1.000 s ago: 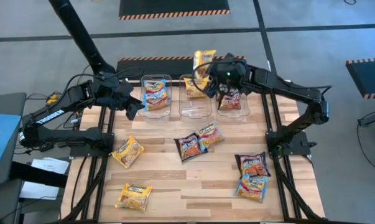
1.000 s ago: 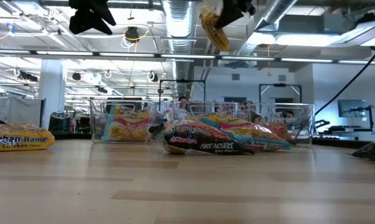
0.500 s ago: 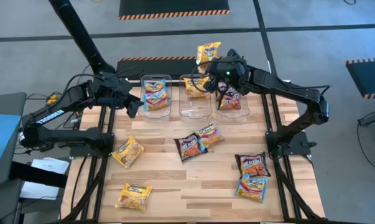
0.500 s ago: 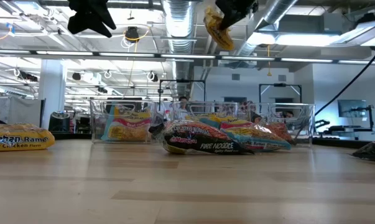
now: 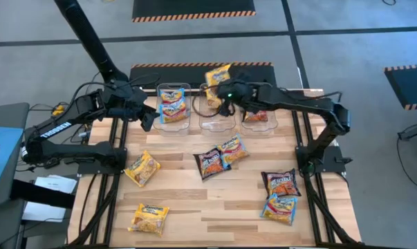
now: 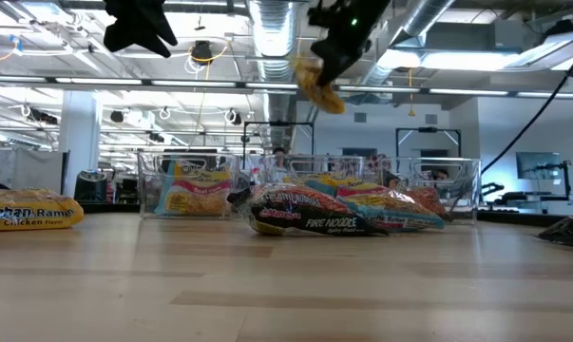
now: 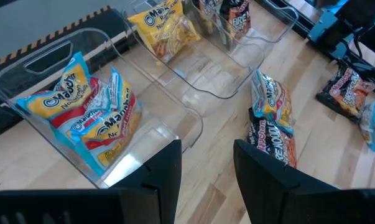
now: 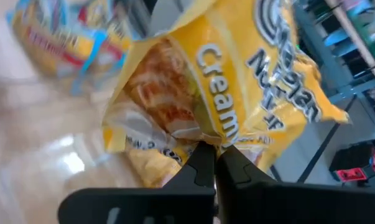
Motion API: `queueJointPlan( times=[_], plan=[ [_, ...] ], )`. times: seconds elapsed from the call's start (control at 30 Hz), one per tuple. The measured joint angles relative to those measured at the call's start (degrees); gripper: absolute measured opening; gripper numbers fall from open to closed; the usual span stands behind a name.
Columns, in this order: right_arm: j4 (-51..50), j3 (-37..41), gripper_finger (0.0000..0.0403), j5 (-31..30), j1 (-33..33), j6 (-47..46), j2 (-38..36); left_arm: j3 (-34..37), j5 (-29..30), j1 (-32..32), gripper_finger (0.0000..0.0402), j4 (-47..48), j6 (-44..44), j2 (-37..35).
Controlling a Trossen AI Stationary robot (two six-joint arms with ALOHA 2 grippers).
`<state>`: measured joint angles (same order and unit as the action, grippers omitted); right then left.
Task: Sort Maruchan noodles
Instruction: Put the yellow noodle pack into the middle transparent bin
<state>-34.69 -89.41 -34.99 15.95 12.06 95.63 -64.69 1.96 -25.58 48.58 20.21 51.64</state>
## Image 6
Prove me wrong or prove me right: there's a long LED light bar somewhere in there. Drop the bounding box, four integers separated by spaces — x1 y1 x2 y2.
0 73 573 101

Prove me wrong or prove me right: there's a black fire noodle pack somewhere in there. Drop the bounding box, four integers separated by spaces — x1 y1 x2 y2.
536 206 573 250
228 182 390 238
403 185 452 222

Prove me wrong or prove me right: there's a blue beef ramen pack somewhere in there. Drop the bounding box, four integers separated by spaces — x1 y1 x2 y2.
309 175 447 234
154 161 234 219

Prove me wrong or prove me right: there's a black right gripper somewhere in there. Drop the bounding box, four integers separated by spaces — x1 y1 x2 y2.
308 0 371 87

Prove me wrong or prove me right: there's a dark computer monitor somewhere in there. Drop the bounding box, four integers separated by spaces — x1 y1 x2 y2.
515 151 562 181

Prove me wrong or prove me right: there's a black hanging cable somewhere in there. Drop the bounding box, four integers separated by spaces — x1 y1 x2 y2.
479 35 573 176

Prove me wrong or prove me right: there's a white square pillar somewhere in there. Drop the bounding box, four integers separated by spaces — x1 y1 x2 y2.
59 89 102 199

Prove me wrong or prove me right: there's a silver ribbed ventilation duct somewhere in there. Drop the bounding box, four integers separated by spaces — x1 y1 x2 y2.
246 0 300 153

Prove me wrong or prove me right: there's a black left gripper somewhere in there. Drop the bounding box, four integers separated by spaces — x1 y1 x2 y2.
103 0 179 58

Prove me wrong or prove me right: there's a yellow ceiling cable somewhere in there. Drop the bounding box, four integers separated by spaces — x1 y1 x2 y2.
0 45 21 76

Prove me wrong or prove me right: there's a grey partition screen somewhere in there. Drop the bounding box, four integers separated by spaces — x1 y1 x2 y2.
0 147 71 191

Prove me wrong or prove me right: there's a yellow hanging pendant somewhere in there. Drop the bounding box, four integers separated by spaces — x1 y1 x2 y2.
407 67 416 118

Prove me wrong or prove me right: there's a black ceiling camera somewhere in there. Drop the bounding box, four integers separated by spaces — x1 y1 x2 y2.
190 40 215 66

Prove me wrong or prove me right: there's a black metal frame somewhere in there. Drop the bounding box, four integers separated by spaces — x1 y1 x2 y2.
394 126 462 161

